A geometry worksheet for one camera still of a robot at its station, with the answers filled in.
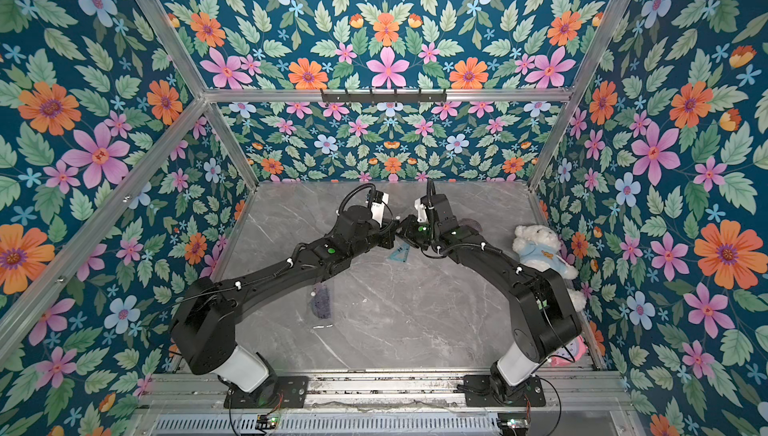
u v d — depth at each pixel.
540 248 0.91
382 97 0.92
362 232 0.63
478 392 0.73
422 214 0.78
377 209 0.72
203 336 0.43
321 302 0.89
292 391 0.74
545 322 0.45
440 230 0.67
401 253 1.00
